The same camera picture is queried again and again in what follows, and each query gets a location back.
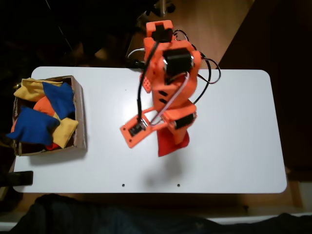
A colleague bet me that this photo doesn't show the cardboard box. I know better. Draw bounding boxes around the cardboard box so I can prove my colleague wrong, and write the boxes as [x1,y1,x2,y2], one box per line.
[12,75,88,156]

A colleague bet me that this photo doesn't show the yellow bean bag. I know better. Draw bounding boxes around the yellow bean bag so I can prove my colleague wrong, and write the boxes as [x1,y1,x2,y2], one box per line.
[13,78,63,102]
[52,117,79,149]

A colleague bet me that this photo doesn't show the blue bean bag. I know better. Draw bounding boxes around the blue bean bag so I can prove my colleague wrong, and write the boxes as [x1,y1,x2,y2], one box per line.
[6,105,60,145]
[41,81,76,120]

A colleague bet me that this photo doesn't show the orange bean bag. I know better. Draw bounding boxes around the orange bean bag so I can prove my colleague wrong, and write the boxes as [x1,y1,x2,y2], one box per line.
[33,96,56,117]

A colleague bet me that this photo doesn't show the person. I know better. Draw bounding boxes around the person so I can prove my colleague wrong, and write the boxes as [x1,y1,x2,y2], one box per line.
[9,194,312,234]

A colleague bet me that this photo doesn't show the chair base with pole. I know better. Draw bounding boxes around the chair base with pole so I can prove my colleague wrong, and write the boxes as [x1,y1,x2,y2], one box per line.
[146,0,176,18]

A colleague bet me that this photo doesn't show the black table clamp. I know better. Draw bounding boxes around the black table clamp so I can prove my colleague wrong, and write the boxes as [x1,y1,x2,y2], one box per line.
[8,170,34,187]

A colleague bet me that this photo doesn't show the black cable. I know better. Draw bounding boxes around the black cable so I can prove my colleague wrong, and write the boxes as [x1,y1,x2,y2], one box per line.
[136,29,221,122]

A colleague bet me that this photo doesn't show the orange gripper camera mount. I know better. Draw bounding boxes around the orange gripper camera mount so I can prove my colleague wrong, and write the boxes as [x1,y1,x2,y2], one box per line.
[119,107,169,149]

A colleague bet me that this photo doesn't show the white cable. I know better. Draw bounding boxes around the white cable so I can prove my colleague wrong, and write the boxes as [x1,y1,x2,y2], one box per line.
[126,47,146,59]

